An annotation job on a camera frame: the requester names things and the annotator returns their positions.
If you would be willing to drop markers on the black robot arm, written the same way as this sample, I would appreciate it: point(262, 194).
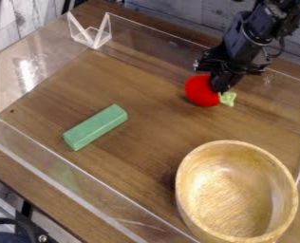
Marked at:
point(252, 43)

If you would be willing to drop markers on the wooden bowl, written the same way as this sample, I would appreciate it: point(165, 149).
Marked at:
point(236, 193)

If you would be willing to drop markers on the clear acrylic barrier wall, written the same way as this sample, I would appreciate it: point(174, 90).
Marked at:
point(110, 192)

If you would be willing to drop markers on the clear acrylic corner bracket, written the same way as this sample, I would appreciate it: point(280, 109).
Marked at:
point(91, 37)

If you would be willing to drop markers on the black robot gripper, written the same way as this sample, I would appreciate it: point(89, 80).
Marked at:
point(238, 60)

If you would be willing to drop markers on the green rectangular block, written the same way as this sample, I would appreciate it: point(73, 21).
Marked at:
point(94, 127)

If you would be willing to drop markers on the red plush tomato toy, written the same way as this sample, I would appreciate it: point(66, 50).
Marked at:
point(201, 94)

